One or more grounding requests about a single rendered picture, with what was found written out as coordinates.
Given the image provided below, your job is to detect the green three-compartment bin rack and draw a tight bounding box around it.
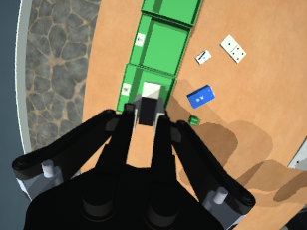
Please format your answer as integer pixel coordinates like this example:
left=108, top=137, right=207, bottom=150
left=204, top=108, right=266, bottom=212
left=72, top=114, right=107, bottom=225
left=116, top=0, right=202, bottom=113

